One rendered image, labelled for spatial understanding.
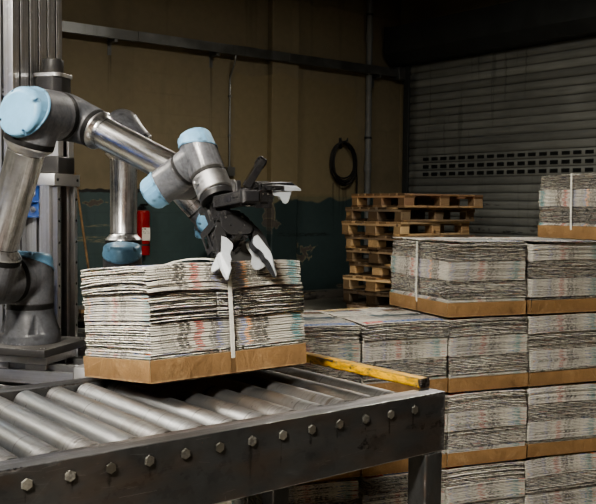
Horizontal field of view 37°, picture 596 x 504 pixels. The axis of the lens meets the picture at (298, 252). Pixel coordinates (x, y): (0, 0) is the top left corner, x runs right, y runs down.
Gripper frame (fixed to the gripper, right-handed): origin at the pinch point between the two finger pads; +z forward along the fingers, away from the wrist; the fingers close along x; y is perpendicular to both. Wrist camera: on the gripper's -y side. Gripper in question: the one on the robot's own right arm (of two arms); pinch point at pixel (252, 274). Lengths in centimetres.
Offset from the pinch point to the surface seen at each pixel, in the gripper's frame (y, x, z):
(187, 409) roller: 11.7, 16.1, 20.9
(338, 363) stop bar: 21.0, -30.6, 13.0
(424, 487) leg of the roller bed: 8, -28, 46
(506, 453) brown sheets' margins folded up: 66, -121, 34
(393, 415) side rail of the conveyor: -1.9, -18.3, 33.6
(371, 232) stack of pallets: 454, -525, -284
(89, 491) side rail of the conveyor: -1, 44, 35
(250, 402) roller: 10.5, 3.2, 22.1
